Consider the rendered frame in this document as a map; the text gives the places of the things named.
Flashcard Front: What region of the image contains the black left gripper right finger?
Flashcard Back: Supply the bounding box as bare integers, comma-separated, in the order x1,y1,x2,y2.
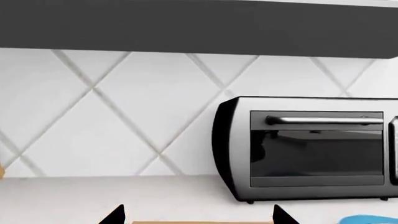
272,203,300,224

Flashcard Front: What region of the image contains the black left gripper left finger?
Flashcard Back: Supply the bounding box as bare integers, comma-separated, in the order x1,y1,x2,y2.
98,203,126,224

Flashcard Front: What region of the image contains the wooden cutting board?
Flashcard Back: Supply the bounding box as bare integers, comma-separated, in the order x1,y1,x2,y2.
131,220,273,224

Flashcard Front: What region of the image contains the blue plate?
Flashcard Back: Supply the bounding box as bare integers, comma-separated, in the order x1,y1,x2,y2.
337,215,398,224

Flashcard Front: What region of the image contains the silver toaster oven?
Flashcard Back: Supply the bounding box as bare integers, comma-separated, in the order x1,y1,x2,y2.
211,95,398,205

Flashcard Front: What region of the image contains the dark grey wall cabinet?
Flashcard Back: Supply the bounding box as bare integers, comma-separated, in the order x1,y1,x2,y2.
0,0,398,60

